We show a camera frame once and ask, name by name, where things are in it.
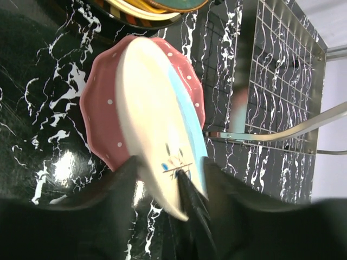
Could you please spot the pink dotted scalloped plate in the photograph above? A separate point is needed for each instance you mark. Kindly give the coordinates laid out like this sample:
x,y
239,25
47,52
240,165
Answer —
x,y
97,101

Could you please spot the steel dish rack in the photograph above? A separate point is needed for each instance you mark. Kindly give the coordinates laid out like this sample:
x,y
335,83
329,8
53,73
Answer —
x,y
279,72

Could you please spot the tan yellow plate in stack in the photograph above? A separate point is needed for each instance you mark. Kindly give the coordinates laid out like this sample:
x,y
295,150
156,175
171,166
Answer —
x,y
139,13

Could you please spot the cream and blue plate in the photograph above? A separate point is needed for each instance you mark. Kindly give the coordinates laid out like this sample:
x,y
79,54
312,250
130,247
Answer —
x,y
159,123

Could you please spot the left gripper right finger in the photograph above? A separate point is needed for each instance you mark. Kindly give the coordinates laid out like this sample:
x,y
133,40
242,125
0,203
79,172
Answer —
x,y
248,224

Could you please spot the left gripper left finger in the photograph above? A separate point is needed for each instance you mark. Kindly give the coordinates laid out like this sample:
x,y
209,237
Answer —
x,y
92,224

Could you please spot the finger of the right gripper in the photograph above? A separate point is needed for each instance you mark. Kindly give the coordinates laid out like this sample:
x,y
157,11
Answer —
x,y
191,239

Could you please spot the black striped bottom plate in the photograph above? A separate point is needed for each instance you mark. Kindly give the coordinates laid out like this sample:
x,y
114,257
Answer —
x,y
122,17

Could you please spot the teal plate in stack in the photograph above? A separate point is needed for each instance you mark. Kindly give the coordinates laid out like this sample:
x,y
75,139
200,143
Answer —
x,y
178,5

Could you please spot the black marble mat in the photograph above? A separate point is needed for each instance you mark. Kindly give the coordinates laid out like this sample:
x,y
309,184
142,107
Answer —
x,y
47,50

